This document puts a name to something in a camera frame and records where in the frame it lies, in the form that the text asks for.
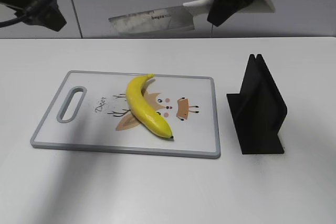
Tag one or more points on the cleaver knife with white handle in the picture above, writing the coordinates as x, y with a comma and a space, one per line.
175, 18

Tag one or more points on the black knife stand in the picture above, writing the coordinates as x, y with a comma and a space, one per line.
258, 110

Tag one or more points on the yellow plastic banana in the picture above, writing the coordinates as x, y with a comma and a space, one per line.
142, 111

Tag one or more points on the grey-rimmed white cutting board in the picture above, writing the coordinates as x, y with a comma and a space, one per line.
89, 112

